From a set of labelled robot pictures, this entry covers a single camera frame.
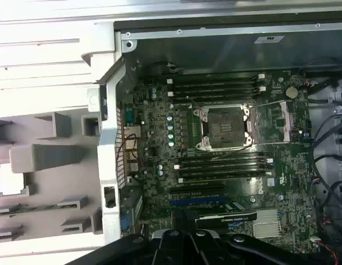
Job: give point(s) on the silver finned heatsink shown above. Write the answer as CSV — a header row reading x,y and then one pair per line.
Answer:
x,y
266,223

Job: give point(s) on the white case sticker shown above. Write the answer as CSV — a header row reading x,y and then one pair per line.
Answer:
x,y
269,39

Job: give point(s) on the blue top capacitor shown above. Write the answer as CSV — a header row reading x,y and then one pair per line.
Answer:
x,y
172,143
170,127
171,136
168,118
160,167
153,89
160,173
154,95

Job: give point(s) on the black graphics card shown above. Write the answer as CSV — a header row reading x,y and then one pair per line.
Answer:
x,y
226,220

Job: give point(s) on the CPU socket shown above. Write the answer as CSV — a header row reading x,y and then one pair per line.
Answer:
x,y
223,127

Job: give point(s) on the open black PC case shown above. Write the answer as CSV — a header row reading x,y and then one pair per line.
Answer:
x,y
110,154

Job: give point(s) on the metal socket cover frame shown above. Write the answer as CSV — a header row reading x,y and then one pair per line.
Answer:
x,y
287,121

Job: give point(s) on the green motherboard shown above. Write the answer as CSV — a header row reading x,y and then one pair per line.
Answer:
x,y
284,171

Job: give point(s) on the thin metal locking lever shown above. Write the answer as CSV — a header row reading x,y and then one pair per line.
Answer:
x,y
192,103
228,153

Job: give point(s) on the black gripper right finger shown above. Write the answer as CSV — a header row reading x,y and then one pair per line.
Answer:
x,y
256,252

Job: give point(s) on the teal serial port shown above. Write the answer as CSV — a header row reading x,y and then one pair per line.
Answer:
x,y
130,116

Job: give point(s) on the green RAM stick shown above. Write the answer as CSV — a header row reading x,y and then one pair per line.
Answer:
x,y
30,210

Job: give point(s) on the blue expansion slot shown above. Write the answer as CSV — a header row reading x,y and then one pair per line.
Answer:
x,y
195,202

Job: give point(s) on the round coin battery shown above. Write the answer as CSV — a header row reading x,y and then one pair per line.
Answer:
x,y
292,92

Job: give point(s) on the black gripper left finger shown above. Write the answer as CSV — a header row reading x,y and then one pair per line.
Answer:
x,y
126,248

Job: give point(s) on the black expansion slot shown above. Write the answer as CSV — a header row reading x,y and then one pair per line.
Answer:
x,y
195,190

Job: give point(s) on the grey parts rack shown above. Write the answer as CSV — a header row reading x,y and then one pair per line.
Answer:
x,y
49,158

